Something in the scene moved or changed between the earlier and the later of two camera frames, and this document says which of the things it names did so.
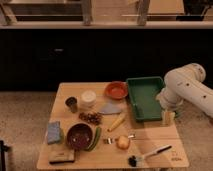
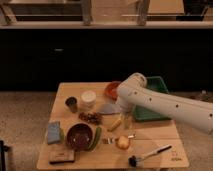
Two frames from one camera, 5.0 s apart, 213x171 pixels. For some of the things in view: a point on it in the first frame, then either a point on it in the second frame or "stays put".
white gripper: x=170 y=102 → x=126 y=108
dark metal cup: x=71 y=101 stays put
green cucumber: x=97 y=137 stays put
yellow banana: x=117 y=122 stays put
